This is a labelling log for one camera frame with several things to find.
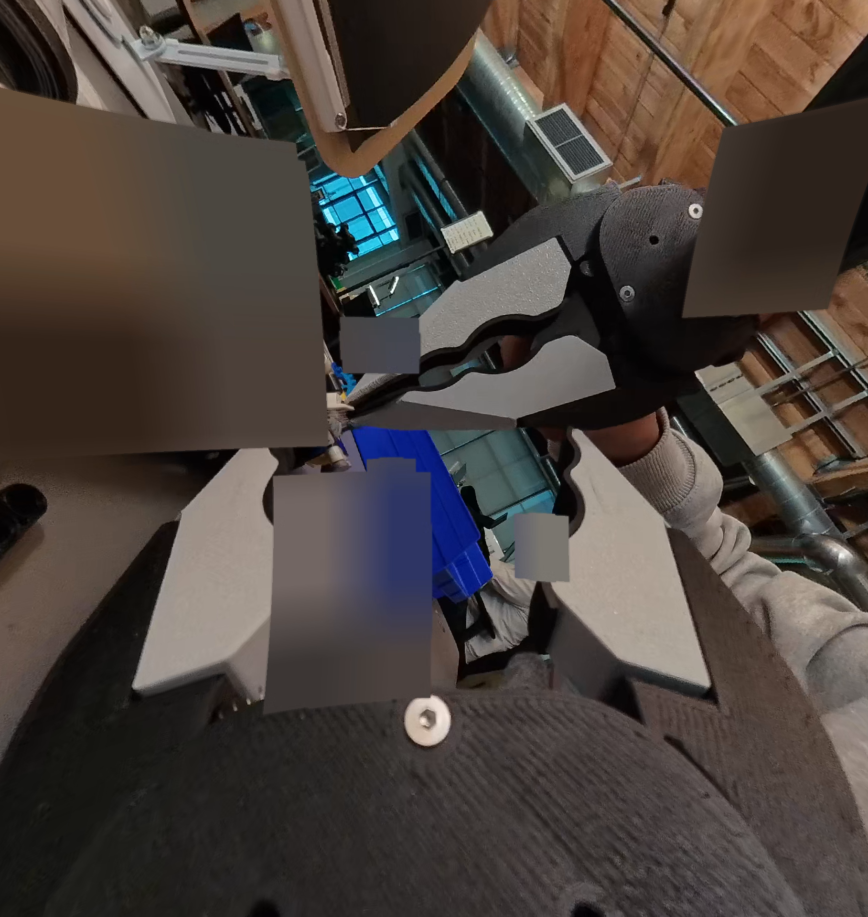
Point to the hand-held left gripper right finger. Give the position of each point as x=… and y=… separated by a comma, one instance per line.
x=627, y=594

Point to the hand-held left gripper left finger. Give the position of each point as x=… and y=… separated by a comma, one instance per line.
x=204, y=594

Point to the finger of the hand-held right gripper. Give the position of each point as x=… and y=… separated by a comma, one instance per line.
x=505, y=294
x=548, y=380

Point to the person's right forearm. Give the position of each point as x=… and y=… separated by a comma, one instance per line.
x=763, y=587

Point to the person's right hand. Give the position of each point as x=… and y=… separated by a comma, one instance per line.
x=624, y=438

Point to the white notice sheet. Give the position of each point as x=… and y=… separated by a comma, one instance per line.
x=466, y=231

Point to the white vent grille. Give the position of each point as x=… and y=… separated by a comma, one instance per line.
x=566, y=143

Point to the blue plastic bin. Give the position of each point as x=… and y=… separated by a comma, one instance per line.
x=455, y=530

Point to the black ribbed cylinder part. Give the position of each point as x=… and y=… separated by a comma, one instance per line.
x=7, y=523

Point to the black monitor with tan edge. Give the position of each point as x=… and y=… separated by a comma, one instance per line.
x=405, y=57

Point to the person's grey sweatshirt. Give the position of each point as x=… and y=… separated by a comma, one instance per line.
x=864, y=788

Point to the silver ventilation duct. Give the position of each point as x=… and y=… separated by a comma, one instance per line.
x=785, y=494
x=505, y=107

